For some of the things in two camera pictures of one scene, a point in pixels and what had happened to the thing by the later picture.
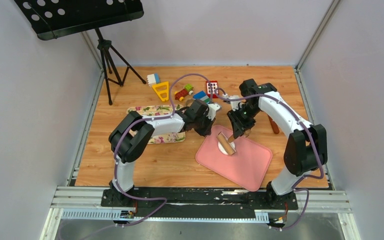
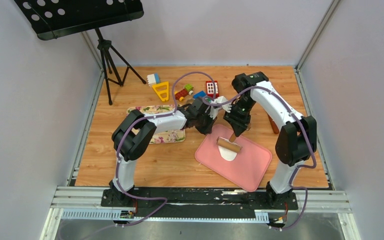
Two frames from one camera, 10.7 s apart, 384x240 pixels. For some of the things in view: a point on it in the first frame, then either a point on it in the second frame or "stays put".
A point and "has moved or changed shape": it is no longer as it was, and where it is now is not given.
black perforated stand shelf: (51, 19) stays put
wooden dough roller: (227, 142) has moved or changed shape
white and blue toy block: (153, 79) stays put
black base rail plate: (197, 202) stays put
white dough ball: (222, 149) → (226, 154)
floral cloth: (157, 111) stays put
